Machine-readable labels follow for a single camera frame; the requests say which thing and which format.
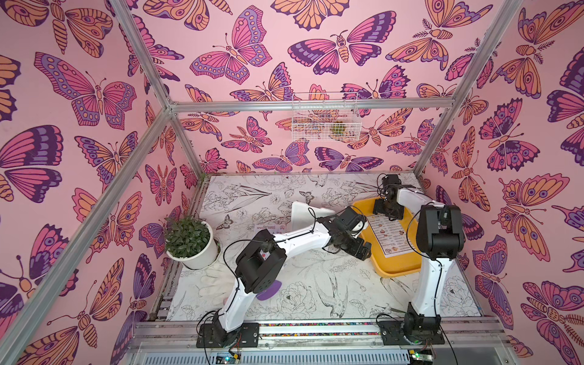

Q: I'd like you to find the new menu sheet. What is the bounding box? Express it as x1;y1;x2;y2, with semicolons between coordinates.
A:
367;214;411;258

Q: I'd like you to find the clear acrylic menu holder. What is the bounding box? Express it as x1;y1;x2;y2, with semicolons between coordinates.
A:
287;202;335;231

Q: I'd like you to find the old menu sheet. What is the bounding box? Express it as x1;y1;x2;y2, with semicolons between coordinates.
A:
254;222;289;234

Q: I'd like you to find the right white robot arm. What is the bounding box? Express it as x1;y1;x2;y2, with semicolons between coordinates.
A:
374;174;465;345

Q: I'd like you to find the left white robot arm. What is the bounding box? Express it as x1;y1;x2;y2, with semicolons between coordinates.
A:
197;202;372;348

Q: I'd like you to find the yellow plastic tray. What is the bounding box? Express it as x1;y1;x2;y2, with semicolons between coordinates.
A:
353;199;421;278

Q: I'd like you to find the purple pink toy shovel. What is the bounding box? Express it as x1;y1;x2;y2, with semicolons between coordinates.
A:
256;280;282;301

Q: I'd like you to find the green item in basket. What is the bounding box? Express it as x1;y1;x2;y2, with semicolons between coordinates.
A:
330;122;346;138

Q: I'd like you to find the white potted green plant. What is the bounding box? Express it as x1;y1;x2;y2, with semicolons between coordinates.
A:
164;216;220;271

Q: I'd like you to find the white wire wall basket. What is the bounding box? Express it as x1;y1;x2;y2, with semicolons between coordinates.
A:
290;98;362;144

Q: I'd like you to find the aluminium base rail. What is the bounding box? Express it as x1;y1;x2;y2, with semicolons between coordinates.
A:
129;316;509;351

